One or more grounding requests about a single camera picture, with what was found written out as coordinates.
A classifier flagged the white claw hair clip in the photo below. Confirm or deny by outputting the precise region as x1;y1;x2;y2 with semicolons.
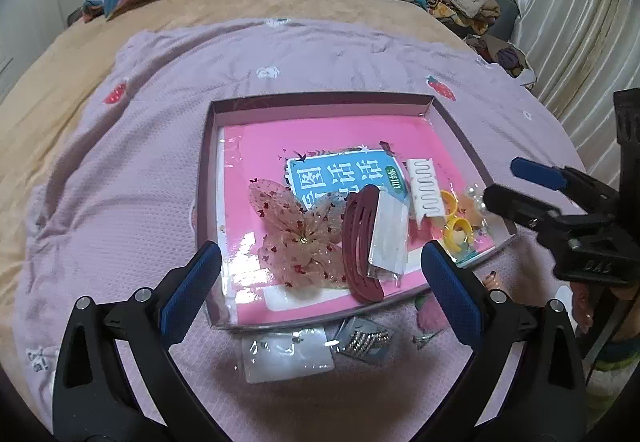
404;158;451;227

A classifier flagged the person's right hand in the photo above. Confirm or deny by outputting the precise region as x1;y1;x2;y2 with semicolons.
570;282;640;334

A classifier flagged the pink book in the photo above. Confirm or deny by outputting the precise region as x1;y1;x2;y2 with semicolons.
217;114;506;323

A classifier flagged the tan bed sheet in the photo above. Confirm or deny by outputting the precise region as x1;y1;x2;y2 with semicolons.
0;0;481;123

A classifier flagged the maroon hair clip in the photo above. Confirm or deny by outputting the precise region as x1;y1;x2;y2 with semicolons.
341;185;385;303

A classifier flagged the yellow hoop earrings packet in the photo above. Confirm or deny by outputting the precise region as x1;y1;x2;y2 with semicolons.
430;182;496;263

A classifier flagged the white curtain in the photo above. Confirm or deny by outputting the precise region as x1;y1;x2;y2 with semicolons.
507;0;640;183

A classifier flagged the small silver bead packet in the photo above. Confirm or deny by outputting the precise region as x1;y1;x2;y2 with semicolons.
327;317;396;365

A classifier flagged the purple printed blanket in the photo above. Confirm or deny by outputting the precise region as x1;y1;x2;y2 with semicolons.
12;18;591;442

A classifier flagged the bag of clothes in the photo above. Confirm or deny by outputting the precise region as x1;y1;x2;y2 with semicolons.
467;34;538;87

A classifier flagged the white card earring packet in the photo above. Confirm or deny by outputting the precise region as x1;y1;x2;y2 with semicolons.
241;326;336;384

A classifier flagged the polka dot bow hair clip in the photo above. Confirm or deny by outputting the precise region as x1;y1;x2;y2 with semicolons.
249;178;351;290

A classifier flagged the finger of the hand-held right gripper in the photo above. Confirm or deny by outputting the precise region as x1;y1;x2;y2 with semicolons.
482;184;601;247
510;157;621;213

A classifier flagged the long clear plastic packet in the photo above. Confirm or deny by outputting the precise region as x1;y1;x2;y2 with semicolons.
367;192;411;283

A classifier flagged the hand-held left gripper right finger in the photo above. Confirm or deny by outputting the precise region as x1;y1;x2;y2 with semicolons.
420;241;586;442

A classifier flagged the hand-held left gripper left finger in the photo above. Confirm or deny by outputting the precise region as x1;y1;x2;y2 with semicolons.
52;241;223;442

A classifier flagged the small silver hair pin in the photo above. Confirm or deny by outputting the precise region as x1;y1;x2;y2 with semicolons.
412;329;443;349

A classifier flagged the shallow brown cardboard box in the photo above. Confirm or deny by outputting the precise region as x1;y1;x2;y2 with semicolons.
194;90;518;332

